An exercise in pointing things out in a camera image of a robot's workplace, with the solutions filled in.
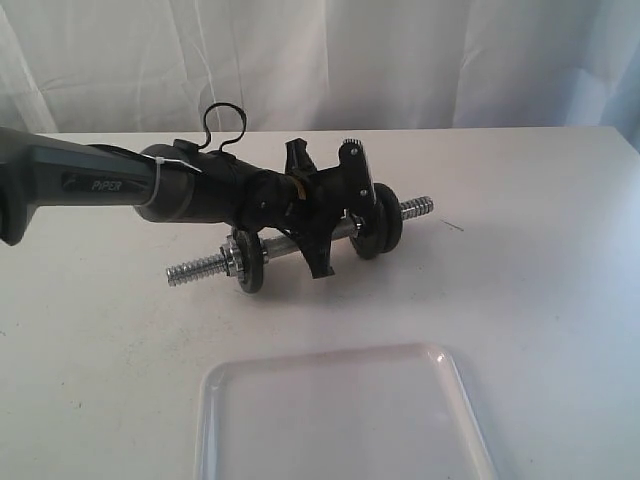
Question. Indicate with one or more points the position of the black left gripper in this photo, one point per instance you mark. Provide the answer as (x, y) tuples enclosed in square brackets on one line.
[(312, 204)]

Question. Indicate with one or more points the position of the black weight plate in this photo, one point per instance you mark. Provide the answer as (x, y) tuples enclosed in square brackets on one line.
[(393, 213), (251, 254), (370, 240)]

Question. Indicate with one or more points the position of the chrome spin lock collar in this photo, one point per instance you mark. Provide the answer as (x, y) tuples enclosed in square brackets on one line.
[(232, 257)]

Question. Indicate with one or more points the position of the chrome threaded dumbbell bar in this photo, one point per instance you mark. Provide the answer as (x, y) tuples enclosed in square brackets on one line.
[(280, 246)]

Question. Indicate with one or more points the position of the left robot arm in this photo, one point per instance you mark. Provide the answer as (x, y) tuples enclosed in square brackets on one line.
[(174, 183)]

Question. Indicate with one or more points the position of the small dark sliver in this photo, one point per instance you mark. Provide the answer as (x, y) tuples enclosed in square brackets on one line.
[(455, 227)]

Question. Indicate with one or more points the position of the white plastic tray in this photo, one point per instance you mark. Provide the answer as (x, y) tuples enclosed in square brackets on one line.
[(380, 412)]

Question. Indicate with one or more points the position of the white backdrop curtain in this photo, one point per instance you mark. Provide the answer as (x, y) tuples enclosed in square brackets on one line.
[(146, 66)]

